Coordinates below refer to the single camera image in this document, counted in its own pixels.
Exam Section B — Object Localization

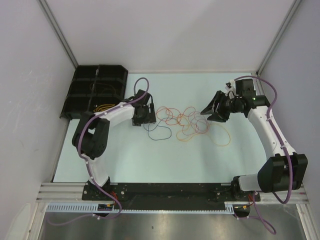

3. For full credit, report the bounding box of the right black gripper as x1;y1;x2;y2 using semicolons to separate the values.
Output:
200;90;243;123

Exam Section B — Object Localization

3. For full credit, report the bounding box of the yellow thin cable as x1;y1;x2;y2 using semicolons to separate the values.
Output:
92;102;117;113

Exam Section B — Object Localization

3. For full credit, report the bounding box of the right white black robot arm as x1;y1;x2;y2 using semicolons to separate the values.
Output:
200;75;308;204

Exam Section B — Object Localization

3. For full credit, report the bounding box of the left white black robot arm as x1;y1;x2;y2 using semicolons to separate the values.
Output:
72;89;156;200

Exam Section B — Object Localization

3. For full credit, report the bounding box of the black compartment tray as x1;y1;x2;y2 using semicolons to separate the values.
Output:
60;64;129;120

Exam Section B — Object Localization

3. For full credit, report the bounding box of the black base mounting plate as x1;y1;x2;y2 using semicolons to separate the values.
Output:
81;182;261;212

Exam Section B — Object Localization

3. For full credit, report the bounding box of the orange thin cable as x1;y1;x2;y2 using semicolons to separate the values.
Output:
176;104;231;147

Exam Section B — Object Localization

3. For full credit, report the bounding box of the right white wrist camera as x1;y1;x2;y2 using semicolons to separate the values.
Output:
225;79;236;98

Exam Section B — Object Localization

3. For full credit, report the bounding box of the white slotted cable duct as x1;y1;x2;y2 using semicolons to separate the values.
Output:
46;202;234;215

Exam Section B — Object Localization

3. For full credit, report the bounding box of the aluminium frame rail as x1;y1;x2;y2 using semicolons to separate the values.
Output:
36;182;309;204

